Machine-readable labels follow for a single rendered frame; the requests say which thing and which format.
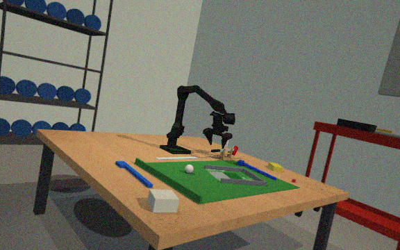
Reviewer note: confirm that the white golf ball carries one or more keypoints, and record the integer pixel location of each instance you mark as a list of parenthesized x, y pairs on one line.
[(189, 168)]

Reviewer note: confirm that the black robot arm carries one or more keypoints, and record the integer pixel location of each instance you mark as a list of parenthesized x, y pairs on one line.
[(182, 93)]

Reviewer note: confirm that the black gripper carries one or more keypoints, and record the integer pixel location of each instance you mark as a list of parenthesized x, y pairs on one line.
[(217, 130)]

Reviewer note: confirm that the beige cube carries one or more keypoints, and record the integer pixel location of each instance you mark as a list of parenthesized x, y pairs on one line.
[(161, 201)]

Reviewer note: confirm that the green flat mat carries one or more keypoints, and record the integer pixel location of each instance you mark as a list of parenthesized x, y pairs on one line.
[(212, 190)]

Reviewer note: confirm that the yellow rectangular block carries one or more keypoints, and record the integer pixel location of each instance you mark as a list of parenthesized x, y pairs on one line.
[(275, 167)]

